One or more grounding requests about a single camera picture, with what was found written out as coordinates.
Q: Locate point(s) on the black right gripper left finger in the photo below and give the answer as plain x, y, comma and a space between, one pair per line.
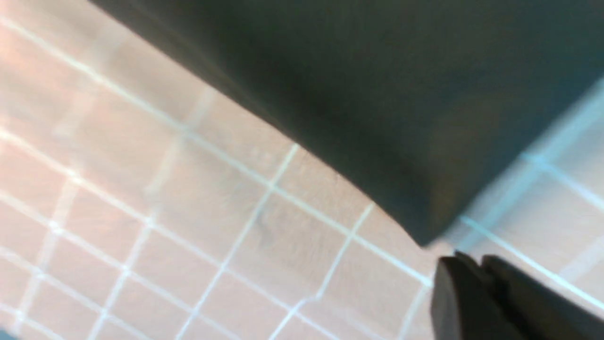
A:
462, 308

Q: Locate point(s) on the gray long-sleeved shirt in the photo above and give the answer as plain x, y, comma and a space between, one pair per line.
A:
421, 104

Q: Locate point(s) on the pink checkered tablecloth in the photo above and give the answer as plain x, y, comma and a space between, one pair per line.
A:
139, 203

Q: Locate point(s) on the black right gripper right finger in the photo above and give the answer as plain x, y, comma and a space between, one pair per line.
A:
539, 313

